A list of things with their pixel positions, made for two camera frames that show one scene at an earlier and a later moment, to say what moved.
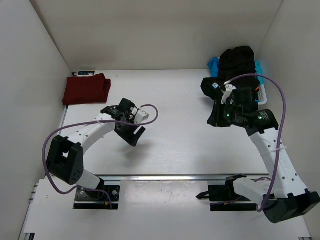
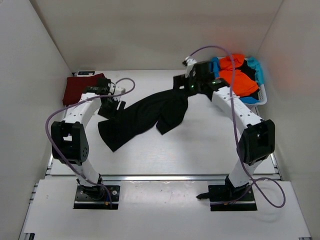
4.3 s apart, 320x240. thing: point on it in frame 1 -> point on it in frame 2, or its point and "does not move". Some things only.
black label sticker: [86, 72] does not move
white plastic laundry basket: [262, 95] does not move
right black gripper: [219, 120] -> [181, 80]
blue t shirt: [214, 65] does not move
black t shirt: [237, 71] -> [134, 119]
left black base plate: [103, 197] does not move
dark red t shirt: [84, 89] does not move
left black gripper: [131, 137] -> [108, 115]
